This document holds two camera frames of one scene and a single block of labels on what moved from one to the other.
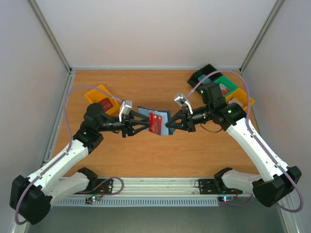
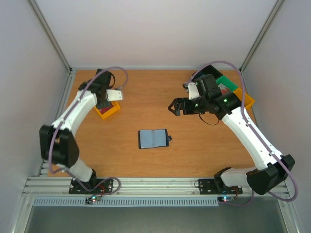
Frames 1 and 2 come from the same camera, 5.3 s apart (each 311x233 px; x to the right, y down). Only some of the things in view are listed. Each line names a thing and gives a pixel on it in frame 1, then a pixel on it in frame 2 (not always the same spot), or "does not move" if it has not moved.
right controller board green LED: [226, 198] does not move
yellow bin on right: [241, 95] does not move
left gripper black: [126, 126] to [101, 105]
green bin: [226, 82] does not move
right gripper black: [189, 120] to [182, 107]
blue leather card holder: [166, 117] to [153, 138]
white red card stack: [224, 90] does not move
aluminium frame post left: [59, 52] does not move
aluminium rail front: [153, 187] does not move
